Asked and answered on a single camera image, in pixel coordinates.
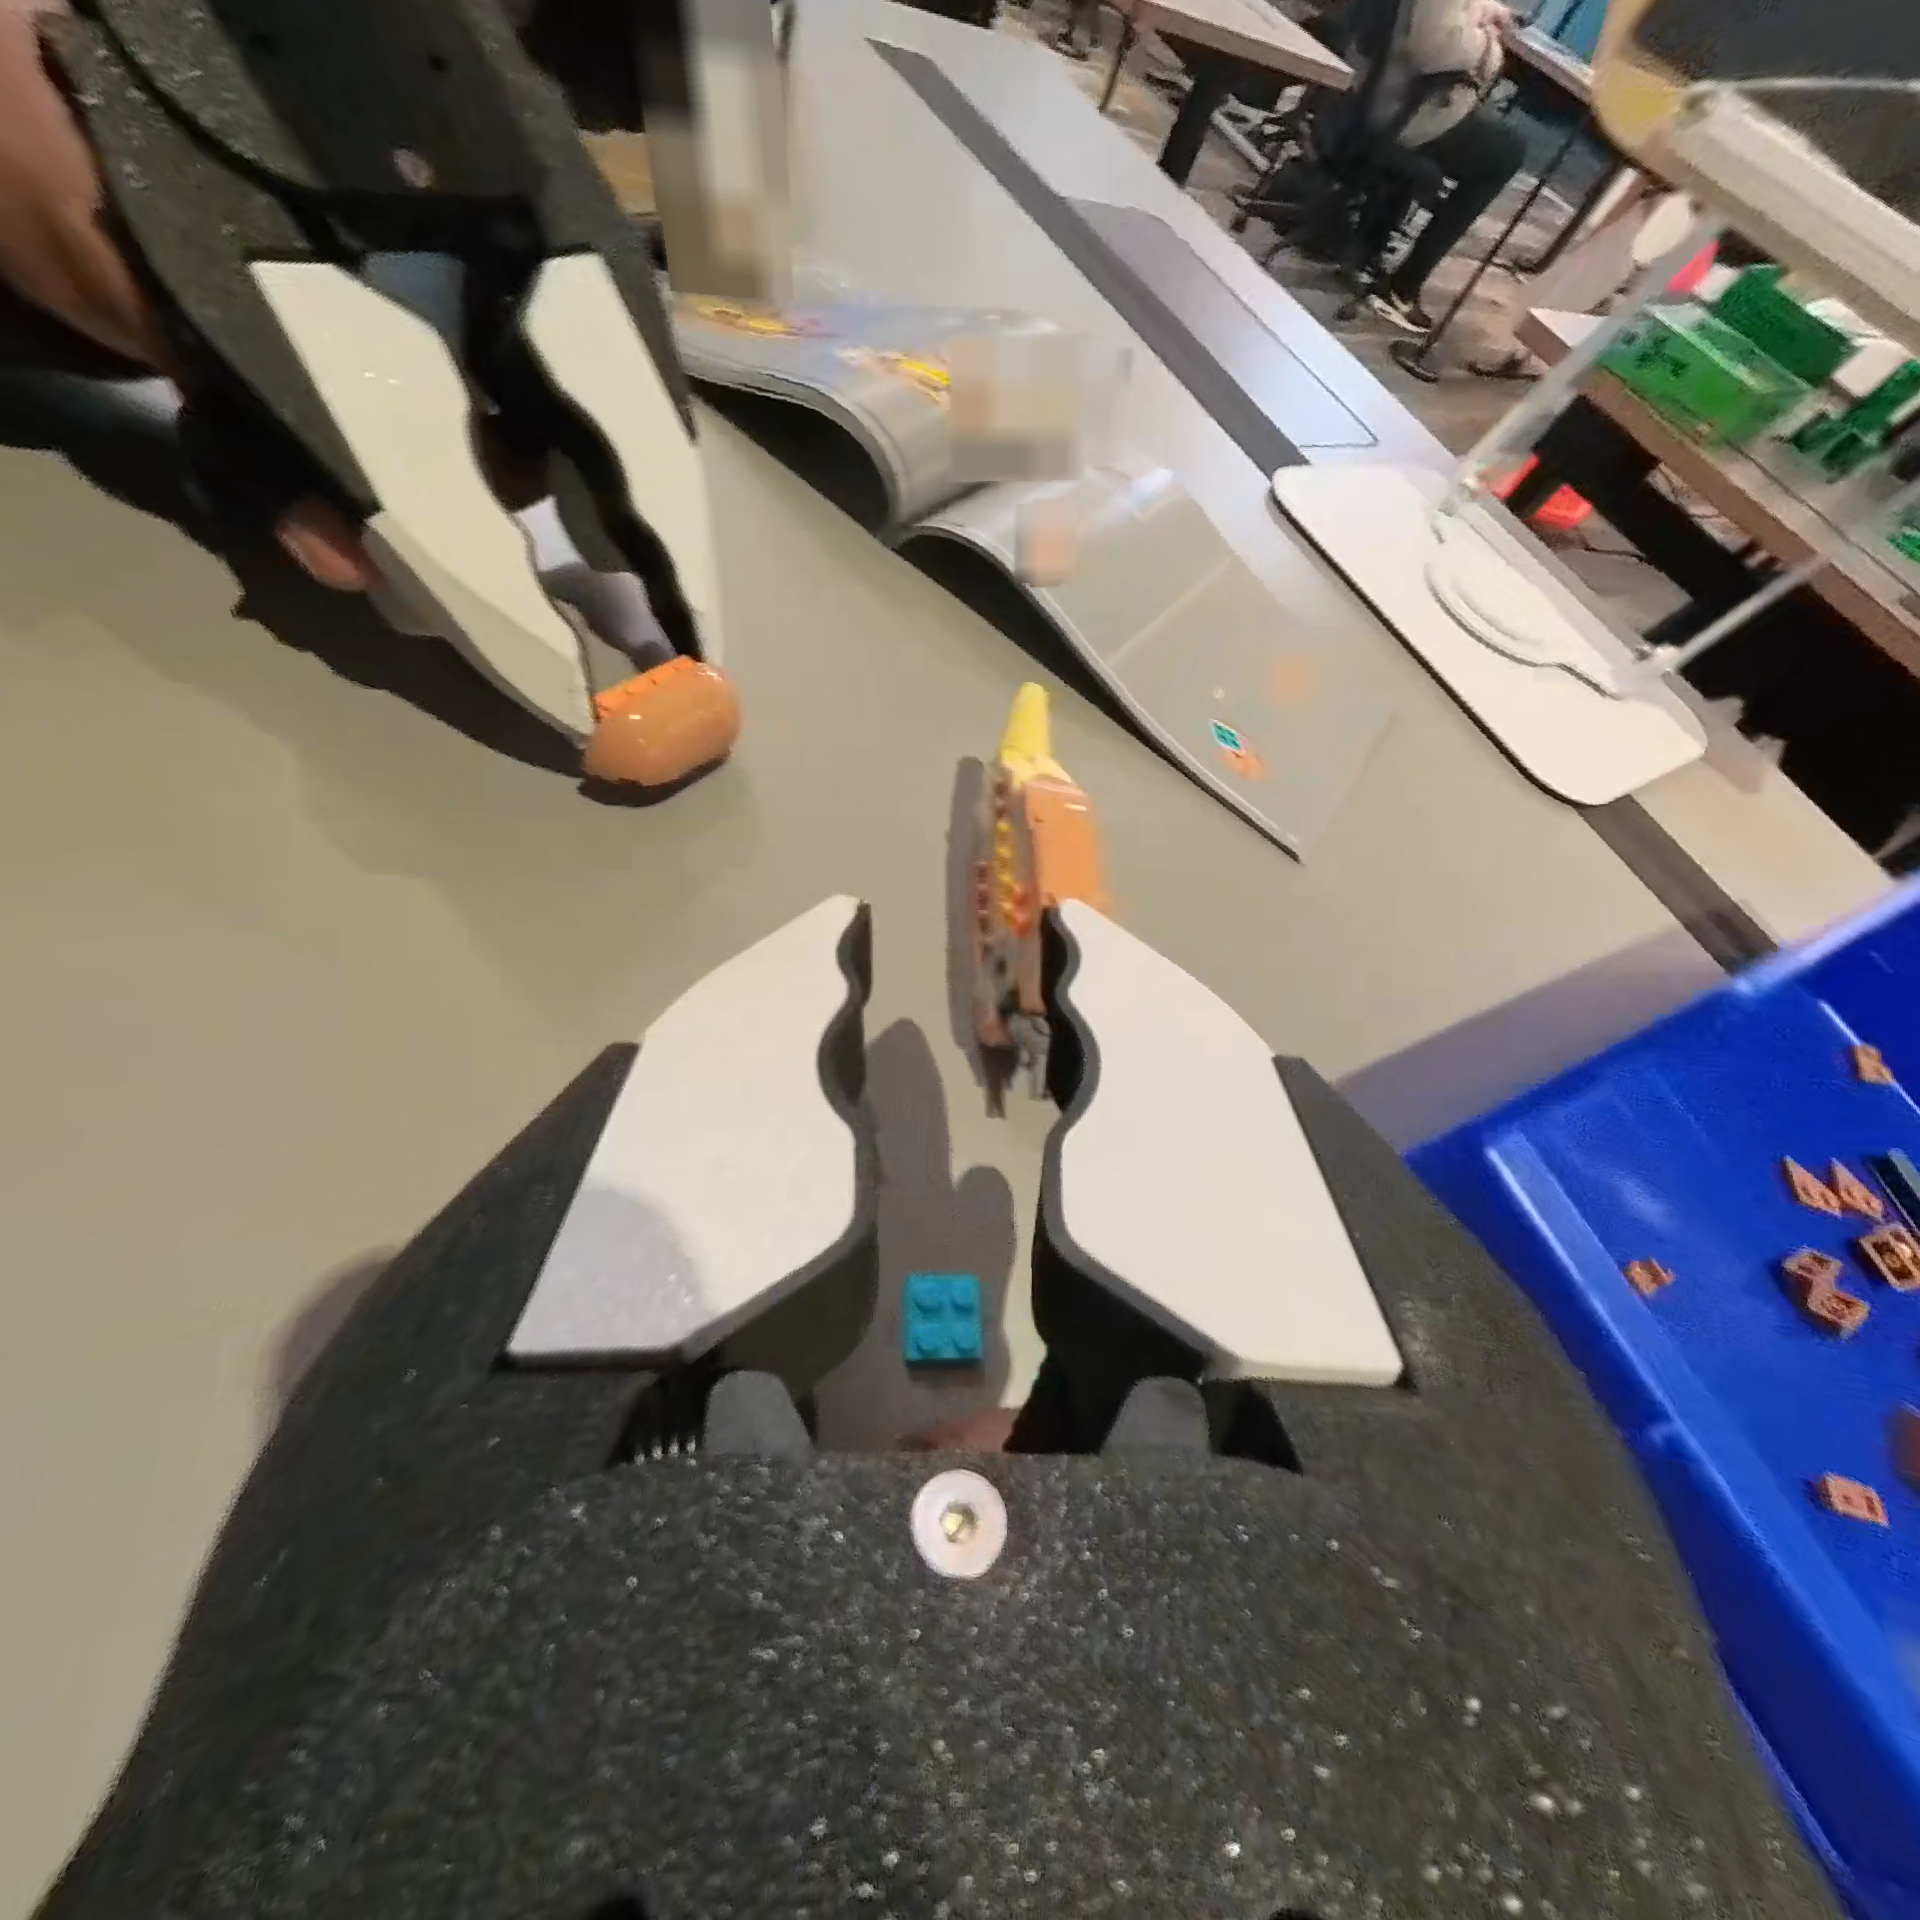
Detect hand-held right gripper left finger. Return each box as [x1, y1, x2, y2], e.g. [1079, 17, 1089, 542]
[506, 897, 881, 1370]

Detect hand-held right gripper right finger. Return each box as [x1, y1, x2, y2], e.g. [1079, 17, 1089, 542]
[1037, 900, 1407, 1389]

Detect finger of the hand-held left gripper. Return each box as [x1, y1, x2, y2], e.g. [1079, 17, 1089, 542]
[245, 259, 602, 745]
[515, 251, 730, 669]

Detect orange brick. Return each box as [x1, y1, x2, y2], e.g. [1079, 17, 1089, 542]
[591, 655, 711, 724]

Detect turquoise square plate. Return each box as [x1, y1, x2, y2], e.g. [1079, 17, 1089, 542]
[900, 1270, 990, 1370]

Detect brown curved slope brick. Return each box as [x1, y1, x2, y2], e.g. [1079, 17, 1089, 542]
[627, 682, 711, 783]

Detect brown tan brick-built model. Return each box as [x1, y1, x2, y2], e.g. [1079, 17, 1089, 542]
[945, 682, 1119, 1121]

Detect blue plastic bin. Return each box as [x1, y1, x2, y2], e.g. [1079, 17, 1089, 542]
[1407, 885, 1920, 1920]

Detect pile of brown bricks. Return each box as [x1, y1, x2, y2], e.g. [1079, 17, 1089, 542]
[1628, 1042, 1920, 1531]

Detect grey desk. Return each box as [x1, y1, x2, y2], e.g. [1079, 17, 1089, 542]
[0, 0, 1893, 1920]

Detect grey open instruction booklet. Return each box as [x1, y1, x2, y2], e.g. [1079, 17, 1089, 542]
[668, 285, 1397, 865]

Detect white board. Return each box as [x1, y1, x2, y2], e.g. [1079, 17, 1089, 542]
[1271, 458, 1713, 806]

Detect grey top office table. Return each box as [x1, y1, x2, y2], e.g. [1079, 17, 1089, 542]
[1117, 0, 1359, 182]

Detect long wooden table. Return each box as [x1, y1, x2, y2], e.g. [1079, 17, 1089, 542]
[1515, 306, 1920, 677]

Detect green plastic crate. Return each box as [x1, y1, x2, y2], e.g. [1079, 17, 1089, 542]
[1597, 263, 1920, 452]

